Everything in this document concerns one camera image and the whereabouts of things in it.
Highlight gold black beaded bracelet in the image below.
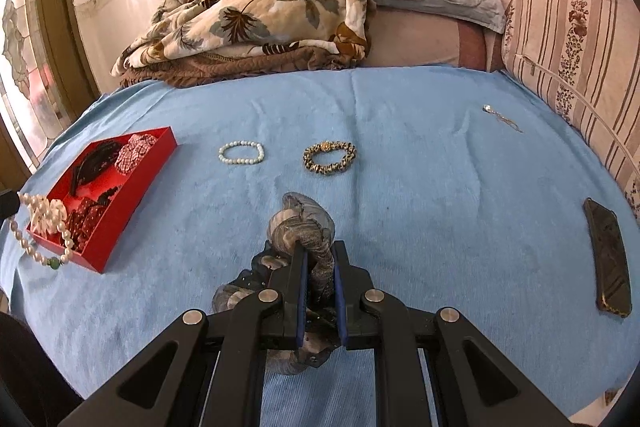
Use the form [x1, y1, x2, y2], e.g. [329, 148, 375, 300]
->
[303, 141, 357, 175]

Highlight brown quilted blanket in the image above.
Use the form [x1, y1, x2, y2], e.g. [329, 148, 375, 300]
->
[120, 47, 361, 88]

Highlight black hair claw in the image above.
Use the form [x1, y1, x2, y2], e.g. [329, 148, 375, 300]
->
[70, 142, 123, 202]

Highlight red tray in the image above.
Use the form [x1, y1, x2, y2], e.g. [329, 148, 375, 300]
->
[26, 126, 178, 274]

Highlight black sheer scrunchie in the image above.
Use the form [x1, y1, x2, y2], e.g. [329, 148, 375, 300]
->
[212, 191, 337, 375]

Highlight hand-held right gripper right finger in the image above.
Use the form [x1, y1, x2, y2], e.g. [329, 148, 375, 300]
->
[332, 239, 573, 427]

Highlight floral leaf quilt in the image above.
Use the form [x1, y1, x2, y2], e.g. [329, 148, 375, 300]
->
[111, 0, 383, 75]

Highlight long pearl necklace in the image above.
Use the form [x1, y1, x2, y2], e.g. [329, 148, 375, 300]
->
[9, 192, 76, 268]

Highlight pink patchwork bedsheet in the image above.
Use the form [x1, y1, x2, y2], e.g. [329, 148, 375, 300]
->
[360, 0, 576, 72]

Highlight black smartphone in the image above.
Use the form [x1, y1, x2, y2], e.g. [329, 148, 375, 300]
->
[582, 198, 632, 319]

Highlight striped floral pillow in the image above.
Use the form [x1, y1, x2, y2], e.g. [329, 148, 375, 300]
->
[500, 0, 640, 223]

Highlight red plaid scrunchie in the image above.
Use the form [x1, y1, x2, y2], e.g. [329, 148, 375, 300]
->
[114, 133, 160, 175]

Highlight silver pendant necklace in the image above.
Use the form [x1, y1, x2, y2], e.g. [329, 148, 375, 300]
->
[482, 104, 523, 134]

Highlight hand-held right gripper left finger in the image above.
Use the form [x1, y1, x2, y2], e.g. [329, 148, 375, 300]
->
[60, 241, 311, 427]

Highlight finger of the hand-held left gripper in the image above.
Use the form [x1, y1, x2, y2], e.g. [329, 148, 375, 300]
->
[0, 189, 21, 220]

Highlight white pearl bracelet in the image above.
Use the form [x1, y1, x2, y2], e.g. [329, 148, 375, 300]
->
[218, 141, 265, 166]

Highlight red polka dot scrunchie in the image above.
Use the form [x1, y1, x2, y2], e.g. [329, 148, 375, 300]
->
[60, 197, 108, 253]

